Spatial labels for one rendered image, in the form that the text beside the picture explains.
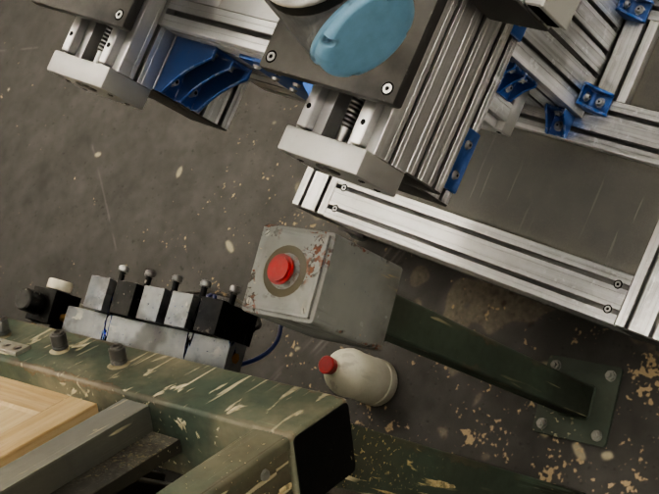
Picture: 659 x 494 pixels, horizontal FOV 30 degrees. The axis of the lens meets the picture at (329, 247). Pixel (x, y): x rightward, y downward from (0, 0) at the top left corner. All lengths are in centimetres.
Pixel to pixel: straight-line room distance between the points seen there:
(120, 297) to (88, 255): 124
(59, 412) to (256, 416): 32
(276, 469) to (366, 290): 26
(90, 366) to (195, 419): 25
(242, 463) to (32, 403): 44
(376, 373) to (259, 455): 99
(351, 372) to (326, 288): 89
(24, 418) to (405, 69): 75
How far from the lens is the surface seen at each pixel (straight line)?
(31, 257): 337
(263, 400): 163
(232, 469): 148
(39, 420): 177
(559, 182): 224
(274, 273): 155
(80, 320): 207
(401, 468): 176
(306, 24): 123
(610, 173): 221
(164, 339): 193
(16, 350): 193
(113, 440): 167
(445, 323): 184
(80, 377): 180
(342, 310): 157
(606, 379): 233
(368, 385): 245
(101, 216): 322
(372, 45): 126
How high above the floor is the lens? 213
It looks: 51 degrees down
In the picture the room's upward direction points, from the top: 64 degrees counter-clockwise
